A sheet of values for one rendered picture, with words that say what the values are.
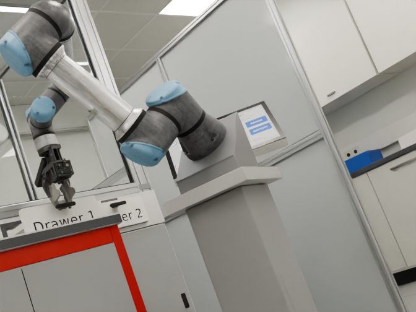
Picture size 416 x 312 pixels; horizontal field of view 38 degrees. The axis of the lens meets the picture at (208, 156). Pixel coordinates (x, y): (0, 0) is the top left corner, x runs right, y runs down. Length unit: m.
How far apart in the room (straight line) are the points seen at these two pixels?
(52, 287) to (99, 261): 0.15
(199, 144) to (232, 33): 1.92
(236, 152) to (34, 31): 0.64
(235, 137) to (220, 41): 1.97
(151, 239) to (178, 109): 0.87
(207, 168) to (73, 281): 0.51
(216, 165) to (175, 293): 0.85
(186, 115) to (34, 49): 0.46
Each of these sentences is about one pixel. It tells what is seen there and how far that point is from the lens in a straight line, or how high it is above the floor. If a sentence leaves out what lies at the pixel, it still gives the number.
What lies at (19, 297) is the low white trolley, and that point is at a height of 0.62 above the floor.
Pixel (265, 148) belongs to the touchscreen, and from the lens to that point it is 2.61.
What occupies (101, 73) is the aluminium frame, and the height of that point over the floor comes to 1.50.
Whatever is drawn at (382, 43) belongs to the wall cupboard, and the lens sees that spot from 4.92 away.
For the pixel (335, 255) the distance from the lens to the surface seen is 3.35.
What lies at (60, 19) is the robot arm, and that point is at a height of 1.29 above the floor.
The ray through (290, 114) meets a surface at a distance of 3.37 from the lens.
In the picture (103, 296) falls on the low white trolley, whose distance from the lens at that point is 1.59.
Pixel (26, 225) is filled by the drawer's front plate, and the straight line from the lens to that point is 2.03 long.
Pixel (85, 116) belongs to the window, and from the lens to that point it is 2.55.
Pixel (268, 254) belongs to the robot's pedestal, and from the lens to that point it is 1.70.
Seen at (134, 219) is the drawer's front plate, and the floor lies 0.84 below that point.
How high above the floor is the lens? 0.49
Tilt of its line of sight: 11 degrees up
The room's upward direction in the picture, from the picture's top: 21 degrees counter-clockwise
